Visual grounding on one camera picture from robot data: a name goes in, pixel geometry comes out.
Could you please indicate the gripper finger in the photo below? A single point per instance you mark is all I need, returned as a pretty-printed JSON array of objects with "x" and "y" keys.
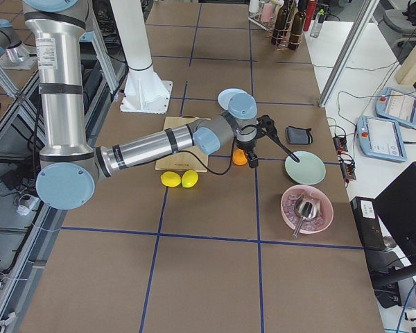
[
  {"x": 247, "y": 155},
  {"x": 253, "y": 160}
]

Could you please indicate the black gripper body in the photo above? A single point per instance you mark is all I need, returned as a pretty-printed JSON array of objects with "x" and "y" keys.
[{"x": 247, "y": 146}]

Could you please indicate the orange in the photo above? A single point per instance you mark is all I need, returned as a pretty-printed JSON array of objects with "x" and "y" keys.
[{"x": 239, "y": 157}]

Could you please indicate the light blue plate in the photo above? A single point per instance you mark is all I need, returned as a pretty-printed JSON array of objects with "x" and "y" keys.
[{"x": 226, "y": 95}]

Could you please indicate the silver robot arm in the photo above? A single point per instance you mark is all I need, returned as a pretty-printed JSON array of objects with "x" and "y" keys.
[
  {"x": 70, "y": 167},
  {"x": 12, "y": 47}
]

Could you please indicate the green plate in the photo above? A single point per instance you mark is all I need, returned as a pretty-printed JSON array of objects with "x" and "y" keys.
[{"x": 310, "y": 170}]

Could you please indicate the yellow lemon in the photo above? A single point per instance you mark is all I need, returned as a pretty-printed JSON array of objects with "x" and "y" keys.
[
  {"x": 189, "y": 179},
  {"x": 170, "y": 179}
]

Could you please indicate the wooden cutting board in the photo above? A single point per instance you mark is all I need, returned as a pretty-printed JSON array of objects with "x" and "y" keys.
[{"x": 187, "y": 157}]

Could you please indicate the silver metal scoop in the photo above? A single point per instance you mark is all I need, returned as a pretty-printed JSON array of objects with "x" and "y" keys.
[{"x": 307, "y": 208}]

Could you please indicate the black usb hub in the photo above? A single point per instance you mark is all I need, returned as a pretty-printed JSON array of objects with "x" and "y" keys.
[
  {"x": 340, "y": 143},
  {"x": 348, "y": 170}
]

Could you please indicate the pink bowl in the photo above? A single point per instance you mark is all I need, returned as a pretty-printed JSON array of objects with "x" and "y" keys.
[{"x": 320, "y": 223}]

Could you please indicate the dark wine bottle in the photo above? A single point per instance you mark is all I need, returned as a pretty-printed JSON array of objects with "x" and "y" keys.
[
  {"x": 297, "y": 25},
  {"x": 280, "y": 22}
]

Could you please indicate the black computer box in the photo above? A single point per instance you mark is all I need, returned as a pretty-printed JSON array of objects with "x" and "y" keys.
[{"x": 367, "y": 223}]

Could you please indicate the pink plastic cup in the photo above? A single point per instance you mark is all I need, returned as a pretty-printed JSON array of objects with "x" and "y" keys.
[{"x": 267, "y": 13}]

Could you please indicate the near teach pendant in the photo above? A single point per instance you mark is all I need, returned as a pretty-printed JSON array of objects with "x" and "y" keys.
[{"x": 380, "y": 138}]

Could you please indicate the teach pendant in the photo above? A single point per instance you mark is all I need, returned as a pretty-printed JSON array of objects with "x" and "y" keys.
[
  {"x": 397, "y": 105},
  {"x": 380, "y": 138}
]

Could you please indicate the white plastic cup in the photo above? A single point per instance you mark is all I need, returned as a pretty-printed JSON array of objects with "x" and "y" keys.
[{"x": 253, "y": 6}]

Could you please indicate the grey water bottle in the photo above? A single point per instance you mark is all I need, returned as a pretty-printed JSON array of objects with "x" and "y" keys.
[{"x": 318, "y": 23}]

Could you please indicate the red water bottle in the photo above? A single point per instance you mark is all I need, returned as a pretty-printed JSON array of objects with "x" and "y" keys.
[{"x": 309, "y": 13}]

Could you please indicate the far teach pendant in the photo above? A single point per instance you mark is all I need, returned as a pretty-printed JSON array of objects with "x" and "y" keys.
[{"x": 397, "y": 105}]

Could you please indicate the black computer monitor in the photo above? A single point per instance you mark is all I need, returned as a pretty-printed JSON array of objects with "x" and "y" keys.
[{"x": 396, "y": 207}]

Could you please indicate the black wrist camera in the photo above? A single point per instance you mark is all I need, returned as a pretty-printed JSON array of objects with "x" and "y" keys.
[{"x": 266, "y": 127}]

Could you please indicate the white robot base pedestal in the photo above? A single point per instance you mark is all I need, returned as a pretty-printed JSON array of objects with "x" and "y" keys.
[{"x": 144, "y": 90}]

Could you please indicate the aluminium frame post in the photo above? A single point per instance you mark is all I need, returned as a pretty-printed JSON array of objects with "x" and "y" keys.
[{"x": 355, "y": 33}]

